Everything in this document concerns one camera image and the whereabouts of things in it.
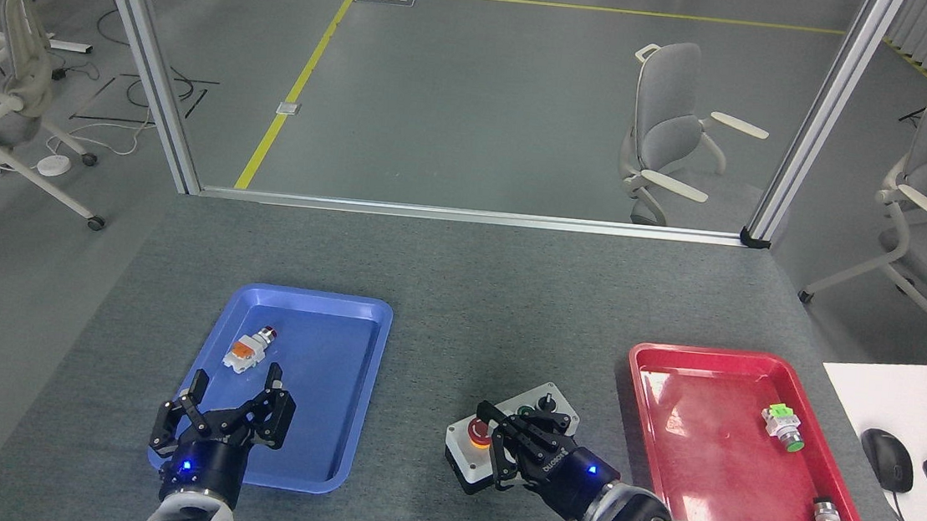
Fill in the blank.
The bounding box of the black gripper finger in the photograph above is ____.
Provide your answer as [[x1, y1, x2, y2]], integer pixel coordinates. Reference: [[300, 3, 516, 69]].
[[484, 431, 551, 498], [148, 365, 212, 462], [232, 360, 302, 453], [473, 401, 575, 453]]

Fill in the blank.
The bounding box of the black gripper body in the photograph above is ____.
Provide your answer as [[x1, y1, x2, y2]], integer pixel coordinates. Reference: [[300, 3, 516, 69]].
[[527, 439, 625, 521], [155, 426, 253, 513]]

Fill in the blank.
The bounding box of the grey control box with buttons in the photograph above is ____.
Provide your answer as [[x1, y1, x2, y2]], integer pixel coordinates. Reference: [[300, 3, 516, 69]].
[[441, 375, 583, 504]]

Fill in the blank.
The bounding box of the red push button orange block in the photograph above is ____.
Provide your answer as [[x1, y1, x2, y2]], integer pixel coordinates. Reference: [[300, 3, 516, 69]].
[[221, 322, 281, 377]]

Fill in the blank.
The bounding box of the blue plastic tray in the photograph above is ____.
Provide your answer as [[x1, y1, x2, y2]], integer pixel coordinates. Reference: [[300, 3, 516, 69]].
[[145, 274, 395, 500]]

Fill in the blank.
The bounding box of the red plastic tray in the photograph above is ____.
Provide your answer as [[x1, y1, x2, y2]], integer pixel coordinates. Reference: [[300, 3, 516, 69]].
[[614, 340, 892, 521]]

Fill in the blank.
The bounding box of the black computer mouse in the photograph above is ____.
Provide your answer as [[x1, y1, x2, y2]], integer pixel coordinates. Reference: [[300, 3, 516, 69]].
[[856, 427, 919, 494]]

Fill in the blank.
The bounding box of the white mesh office chair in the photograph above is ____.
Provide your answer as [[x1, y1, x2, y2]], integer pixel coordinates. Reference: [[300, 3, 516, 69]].
[[0, 0, 126, 276]]

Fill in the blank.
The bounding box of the green push button switch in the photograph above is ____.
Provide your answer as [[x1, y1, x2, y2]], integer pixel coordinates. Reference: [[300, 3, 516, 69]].
[[757, 401, 809, 455]]

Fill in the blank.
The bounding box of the silver aluminium frame rail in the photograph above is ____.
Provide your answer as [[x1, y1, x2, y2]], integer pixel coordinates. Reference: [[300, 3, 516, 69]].
[[196, 184, 748, 249]]

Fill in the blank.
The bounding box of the white floor cable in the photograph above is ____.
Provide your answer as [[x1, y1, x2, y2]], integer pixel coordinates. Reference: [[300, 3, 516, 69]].
[[45, 109, 156, 165]]

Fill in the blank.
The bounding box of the black floor cable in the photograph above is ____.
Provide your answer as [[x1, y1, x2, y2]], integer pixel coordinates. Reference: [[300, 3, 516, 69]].
[[89, 0, 206, 114]]

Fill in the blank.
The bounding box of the silver aluminium frame post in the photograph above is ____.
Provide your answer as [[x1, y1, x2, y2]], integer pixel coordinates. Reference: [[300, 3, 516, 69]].
[[68, 0, 219, 197], [738, 0, 907, 261]]

